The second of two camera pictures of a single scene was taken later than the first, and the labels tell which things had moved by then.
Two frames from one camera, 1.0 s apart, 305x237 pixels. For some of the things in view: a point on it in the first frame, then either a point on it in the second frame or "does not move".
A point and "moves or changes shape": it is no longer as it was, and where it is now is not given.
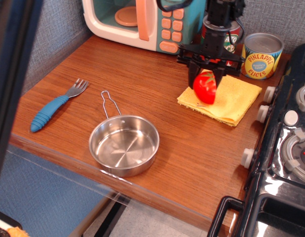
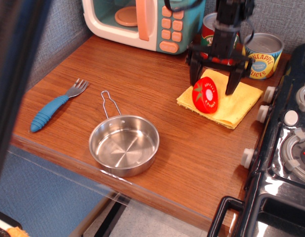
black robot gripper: x=212 y=53 -> x=221 y=54
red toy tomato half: x=204 y=86 moves or changes shape
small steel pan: x=124 y=145 does not move
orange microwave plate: x=127 y=16 does not move
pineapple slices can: x=261 y=52 does not move
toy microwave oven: x=142 y=24 does not move
